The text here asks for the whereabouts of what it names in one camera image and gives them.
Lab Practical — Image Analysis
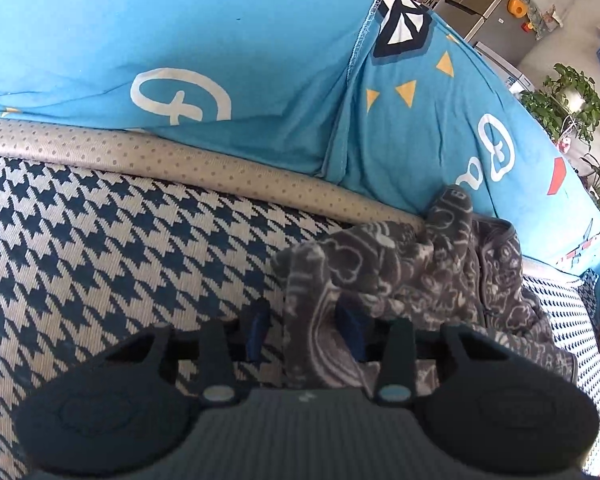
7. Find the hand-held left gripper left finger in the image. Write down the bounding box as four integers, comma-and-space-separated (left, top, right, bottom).
99, 297, 274, 407

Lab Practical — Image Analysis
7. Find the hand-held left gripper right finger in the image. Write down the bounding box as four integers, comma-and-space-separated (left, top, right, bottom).
331, 304, 512, 407

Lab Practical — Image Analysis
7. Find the white chest freezer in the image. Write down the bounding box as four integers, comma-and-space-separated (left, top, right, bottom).
471, 41, 532, 95

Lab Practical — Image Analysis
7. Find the grey patterned fleece jacket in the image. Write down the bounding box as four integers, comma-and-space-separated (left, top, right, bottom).
269, 185, 582, 392

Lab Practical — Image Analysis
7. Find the large leafy potted plant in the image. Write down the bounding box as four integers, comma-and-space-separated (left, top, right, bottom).
519, 62, 600, 150

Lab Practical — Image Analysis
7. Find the houndstooth sofa mat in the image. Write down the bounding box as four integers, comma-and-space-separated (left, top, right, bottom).
0, 152, 600, 480

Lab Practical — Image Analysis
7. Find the blue printed sofa cover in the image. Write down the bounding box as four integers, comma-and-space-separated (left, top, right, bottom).
0, 0, 600, 282

